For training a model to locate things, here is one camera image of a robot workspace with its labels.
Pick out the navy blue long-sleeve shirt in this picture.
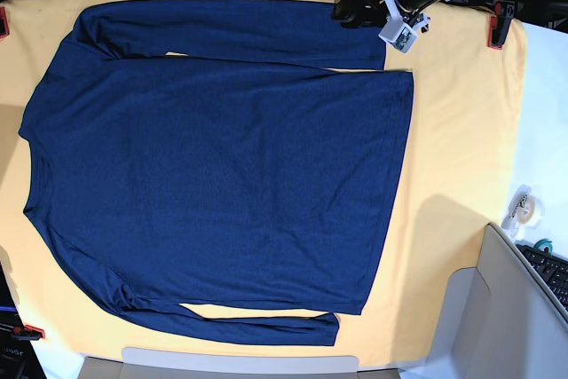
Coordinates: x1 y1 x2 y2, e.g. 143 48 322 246
19 0 414 346

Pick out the red clamp top right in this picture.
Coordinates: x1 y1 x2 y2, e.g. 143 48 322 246
487 1 516 50

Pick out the red clamp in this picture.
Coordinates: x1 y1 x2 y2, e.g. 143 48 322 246
487 1 516 50
0 7 10 39
12 325 45 342

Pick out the clear tape dispenser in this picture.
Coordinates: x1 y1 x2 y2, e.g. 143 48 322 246
501 185 544 241

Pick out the green tape roll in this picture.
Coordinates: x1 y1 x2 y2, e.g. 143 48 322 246
533 239 553 254

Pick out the black keyboard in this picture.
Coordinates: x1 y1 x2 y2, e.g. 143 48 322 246
517 244 568 310

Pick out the red clamp top left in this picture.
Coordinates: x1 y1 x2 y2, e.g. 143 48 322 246
0 7 10 39

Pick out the grey cardboard box right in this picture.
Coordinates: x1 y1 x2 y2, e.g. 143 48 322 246
422 225 567 378

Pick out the grey cardboard box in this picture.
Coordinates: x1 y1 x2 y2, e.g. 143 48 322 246
422 225 567 378
78 347 400 378

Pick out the grey cardboard box bottom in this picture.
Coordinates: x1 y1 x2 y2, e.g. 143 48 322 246
78 347 400 378

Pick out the red clamp bottom left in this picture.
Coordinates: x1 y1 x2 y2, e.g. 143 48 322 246
12 325 45 342

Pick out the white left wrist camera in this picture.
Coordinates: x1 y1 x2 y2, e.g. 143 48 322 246
378 19 418 53

